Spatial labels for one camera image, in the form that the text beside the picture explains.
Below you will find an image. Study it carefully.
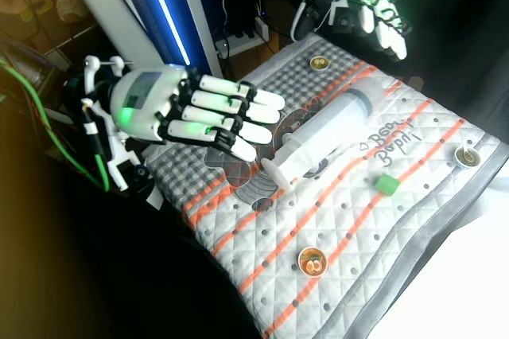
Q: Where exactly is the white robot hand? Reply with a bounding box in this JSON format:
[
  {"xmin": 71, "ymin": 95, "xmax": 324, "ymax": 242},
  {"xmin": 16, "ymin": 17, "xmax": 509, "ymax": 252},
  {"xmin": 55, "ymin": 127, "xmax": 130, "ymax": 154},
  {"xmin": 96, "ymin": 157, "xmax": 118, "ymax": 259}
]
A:
[
  {"xmin": 291, "ymin": 0, "xmax": 414, "ymax": 62},
  {"xmin": 109, "ymin": 65, "xmax": 286, "ymax": 163}
]

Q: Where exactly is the large clear plastic syringe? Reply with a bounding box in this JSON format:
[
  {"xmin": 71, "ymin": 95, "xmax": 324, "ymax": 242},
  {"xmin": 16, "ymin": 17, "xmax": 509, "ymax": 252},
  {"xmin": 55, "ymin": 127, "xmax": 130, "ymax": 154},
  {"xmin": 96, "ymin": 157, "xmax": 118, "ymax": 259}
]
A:
[{"xmin": 260, "ymin": 77, "xmax": 389, "ymax": 193}]

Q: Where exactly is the white column with blue light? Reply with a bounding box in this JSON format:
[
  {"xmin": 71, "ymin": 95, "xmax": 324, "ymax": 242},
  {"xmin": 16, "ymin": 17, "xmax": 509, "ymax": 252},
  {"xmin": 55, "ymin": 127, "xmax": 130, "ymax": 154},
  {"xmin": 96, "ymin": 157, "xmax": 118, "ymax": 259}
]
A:
[{"xmin": 55, "ymin": 0, "xmax": 223, "ymax": 81}]

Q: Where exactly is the white paper tag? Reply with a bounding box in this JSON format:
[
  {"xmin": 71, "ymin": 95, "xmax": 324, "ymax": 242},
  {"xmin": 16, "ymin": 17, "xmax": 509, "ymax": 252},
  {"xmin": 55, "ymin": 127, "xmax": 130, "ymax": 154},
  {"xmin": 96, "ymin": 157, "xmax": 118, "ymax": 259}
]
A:
[{"xmin": 145, "ymin": 185, "xmax": 164, "ymax": 211}]

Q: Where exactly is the white power strip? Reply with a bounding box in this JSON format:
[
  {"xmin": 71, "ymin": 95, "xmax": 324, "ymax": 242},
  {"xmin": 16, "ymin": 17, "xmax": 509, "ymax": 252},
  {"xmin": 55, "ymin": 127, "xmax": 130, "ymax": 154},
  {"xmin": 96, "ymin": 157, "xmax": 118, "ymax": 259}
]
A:
[{"xmin": 214, "ymin": 16, "xmax": 272, "ymax": 58}]

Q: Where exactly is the green toy block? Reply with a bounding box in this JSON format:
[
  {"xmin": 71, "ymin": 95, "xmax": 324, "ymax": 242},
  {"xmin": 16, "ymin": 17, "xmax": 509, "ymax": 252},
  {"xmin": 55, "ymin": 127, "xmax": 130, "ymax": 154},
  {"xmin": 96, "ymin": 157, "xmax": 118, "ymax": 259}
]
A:
[{"xmin": 372, "ymin": 173, "xmax": 399, "ymax": 198}]

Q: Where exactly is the grey quilt with bear print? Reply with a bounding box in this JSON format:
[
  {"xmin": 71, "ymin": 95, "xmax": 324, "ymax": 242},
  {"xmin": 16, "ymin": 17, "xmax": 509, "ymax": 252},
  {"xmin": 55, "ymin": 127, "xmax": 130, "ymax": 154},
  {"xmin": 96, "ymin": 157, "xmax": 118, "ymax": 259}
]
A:
[{"xmin": 142, "ymin": 32, "xmax": 503, "ymax": 339}]

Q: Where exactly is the green cable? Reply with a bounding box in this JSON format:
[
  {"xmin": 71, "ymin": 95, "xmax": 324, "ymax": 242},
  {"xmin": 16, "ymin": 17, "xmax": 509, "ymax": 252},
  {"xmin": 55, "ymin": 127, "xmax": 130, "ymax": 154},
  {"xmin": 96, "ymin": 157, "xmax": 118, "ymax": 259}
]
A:
[{"xmin": 0, "ymin": 58, "xmax": 111, "ymax": 193}]

